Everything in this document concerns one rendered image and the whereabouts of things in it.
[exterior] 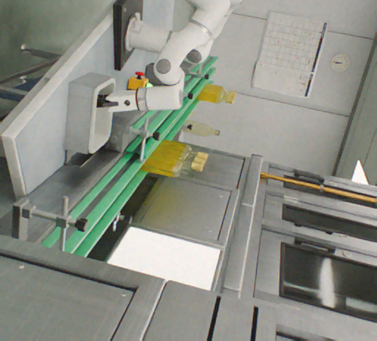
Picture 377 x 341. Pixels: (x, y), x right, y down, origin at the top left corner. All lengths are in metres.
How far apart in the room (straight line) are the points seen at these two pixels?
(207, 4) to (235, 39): 6.08
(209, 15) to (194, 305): 0.95
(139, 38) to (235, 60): 5.84
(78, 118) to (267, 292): 0.79
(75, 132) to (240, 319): 0.91
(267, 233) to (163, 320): 1.12
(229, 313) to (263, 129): 7.11
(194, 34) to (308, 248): 0.88
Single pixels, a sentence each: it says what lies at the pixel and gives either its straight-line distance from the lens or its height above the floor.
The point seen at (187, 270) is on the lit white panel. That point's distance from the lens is 1.47.
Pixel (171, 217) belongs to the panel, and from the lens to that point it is 1.72.
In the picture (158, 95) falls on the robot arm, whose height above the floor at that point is 1.02.
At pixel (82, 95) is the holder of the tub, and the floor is 0.80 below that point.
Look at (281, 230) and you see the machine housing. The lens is 1.87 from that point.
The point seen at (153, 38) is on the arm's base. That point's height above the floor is 0.88.
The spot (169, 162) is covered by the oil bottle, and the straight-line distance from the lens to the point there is 1.78.
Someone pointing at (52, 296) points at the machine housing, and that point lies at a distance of 0.82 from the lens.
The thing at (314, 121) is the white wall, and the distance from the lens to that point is 7.82.
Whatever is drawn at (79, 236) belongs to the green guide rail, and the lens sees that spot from 1.27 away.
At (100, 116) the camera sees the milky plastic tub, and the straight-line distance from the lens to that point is 1.66.
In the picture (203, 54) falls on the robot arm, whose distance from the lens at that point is 1.80.
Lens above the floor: 1.33
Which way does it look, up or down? 7 degrees down
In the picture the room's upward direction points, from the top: 103 degrees clockwise
